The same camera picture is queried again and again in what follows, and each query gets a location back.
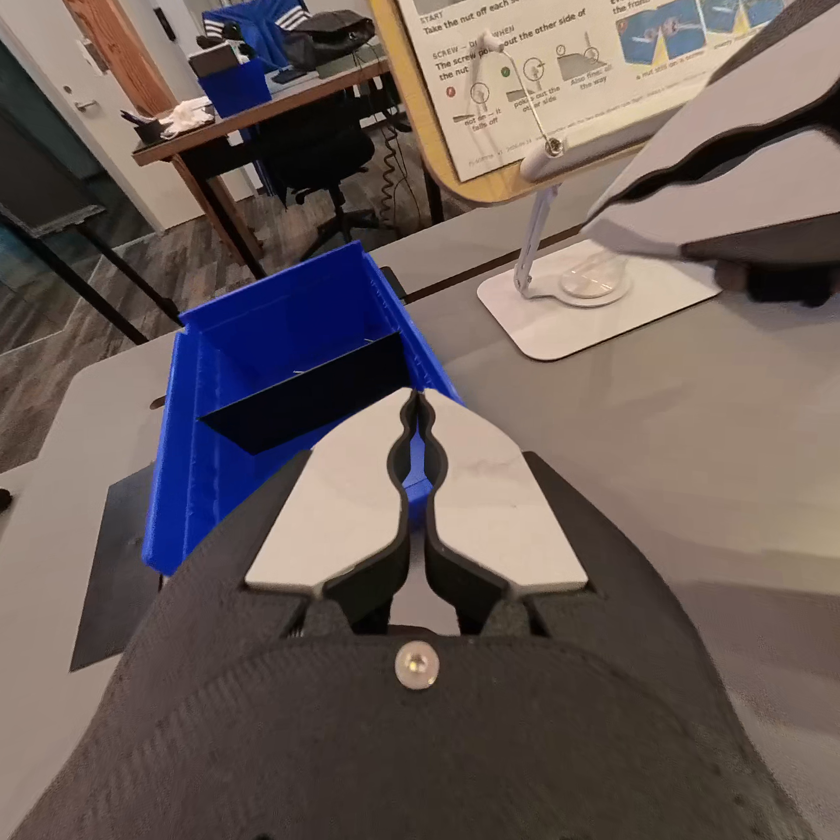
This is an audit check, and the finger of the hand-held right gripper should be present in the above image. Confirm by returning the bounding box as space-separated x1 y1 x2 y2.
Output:
581 128 840 259
591 52 840 211

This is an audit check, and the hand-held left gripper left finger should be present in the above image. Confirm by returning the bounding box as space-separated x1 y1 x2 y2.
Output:
244 387 421 632

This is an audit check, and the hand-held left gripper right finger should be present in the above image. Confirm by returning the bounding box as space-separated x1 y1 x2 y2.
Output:
419 390 589 635

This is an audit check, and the blue plastic bin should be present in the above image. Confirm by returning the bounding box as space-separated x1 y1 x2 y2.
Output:
141 239 467 580

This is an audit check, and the black bin divider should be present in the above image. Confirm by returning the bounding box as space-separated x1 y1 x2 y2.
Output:
198 331 415 455

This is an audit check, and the white board stand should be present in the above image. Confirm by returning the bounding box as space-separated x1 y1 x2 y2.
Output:
469 29 723 362

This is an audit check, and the instruction board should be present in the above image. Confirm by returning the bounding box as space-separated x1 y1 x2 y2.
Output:
369 0 798 208

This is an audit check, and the black office chair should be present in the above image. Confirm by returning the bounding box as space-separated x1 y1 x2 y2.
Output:
252 98 396 252

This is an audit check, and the wooden table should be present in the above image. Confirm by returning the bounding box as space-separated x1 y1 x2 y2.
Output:
131 56 396 278

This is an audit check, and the black bag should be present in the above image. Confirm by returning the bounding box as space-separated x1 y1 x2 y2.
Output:
287 10 376 70

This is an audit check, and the white cloth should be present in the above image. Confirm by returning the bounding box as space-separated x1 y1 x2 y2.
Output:
160 98 215 139

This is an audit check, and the black tray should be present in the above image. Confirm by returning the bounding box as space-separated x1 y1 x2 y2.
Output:
119 108 173 143

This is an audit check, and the blue storage bin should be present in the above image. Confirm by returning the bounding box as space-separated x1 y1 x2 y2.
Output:
197 60 274 120

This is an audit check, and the blue striped jacket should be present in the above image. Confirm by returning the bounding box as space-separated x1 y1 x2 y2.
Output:
201 0 313 68

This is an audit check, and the grey box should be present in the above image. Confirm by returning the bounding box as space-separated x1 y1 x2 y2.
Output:
188 45 242 80

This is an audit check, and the wooden door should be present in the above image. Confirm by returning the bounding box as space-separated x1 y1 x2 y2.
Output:
62 0 173 116

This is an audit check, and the black coiled cable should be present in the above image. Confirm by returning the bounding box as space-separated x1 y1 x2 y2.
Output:
376 120 409 232

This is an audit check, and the black metal frame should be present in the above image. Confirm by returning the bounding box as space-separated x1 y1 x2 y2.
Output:
0 202 182 346

